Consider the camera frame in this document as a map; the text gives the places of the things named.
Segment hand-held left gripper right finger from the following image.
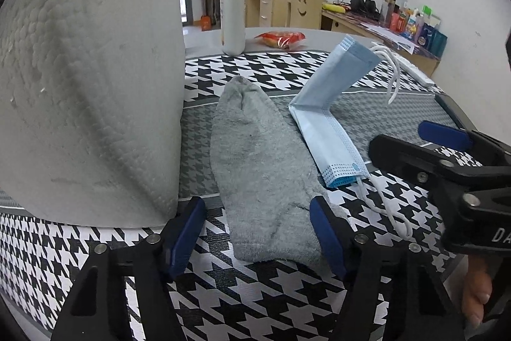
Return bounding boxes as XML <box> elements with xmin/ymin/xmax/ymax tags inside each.
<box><xmin>309</xmin><ymin>195</ymin><xmax>466</xmax><ymax>341</ymax></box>

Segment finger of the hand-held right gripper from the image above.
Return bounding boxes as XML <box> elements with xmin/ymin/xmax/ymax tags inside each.
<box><xmin>368</xmin><ymin>134</ymin><xmax>493</xmax><ymax>189</ymax></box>
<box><xmin>418</xmin><ymin>120</ymin><xmax>511</xmax><ymax>167</ymax></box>

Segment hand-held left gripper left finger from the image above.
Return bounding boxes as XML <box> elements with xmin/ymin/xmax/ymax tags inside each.
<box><xmin>52</xmin><ymin>196</ymin><xmax>208</xmax><ymax>341</ymax></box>

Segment grey sock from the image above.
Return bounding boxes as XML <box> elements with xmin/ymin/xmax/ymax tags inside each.
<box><xmin>210</xmin><ymin>76</ymin><xmax>352</xmax><ymax>274</ymax></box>

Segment blue face mask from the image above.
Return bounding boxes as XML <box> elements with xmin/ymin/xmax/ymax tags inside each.
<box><xmin>288</xmin><ymin>36</ymin><xmax>414</xmax><ymax>240</ymax></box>

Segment white foam box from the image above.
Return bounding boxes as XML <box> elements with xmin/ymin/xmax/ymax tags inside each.
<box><xmin>0</xmin><ymin>0</ymin><xmax>186</xmax><ymax>228</ymax></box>

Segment person's right hand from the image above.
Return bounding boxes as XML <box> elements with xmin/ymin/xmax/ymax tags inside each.
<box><xmin>461</xmin><ymin>255</ymin><xmax>492</xmax><ymax>328</ymax></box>

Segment wooden desk patterned cloth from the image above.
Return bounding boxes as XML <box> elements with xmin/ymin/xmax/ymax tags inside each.
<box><xmin>320</xmin><ymin>7</ymin><xmax>442</xmax><ymax>76</ymax></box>

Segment blue toiletry bottles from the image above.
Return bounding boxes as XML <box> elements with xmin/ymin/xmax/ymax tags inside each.
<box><xmin>419</xmin><ymin>25</ymin><xmax>448</xmax><ymax>58</ymax></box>

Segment dark thermos bottle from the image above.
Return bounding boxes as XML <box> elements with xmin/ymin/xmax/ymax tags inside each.
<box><xmin>381</xmin><ymin>0</ymin><xmax>398</xmax><ymax>26</ymax></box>

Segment black headphones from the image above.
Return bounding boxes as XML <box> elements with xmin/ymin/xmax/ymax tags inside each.
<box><xmin>349</xmin><ymin>0</ymin><xmax>380</xmax><ymax>16</ymax></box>

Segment red snack packet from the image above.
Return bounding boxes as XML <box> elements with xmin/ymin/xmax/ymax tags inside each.
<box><xmin>254</xmin><ymin>30</ymin><xmax>308</xmax><ymax>51</ymax></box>

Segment black white houndstooth mat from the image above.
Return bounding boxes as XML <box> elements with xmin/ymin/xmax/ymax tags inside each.
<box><xmin>0</xmin><ymin>49</ymin><xmax>485</xmax><ymax>341</ymax></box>

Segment wooden chair smiley cutout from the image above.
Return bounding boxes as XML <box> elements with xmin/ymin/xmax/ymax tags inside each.
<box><xmin>290</xmin><ymin>0</ymin><xmax>323</xmax><ymax>30</ymax></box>

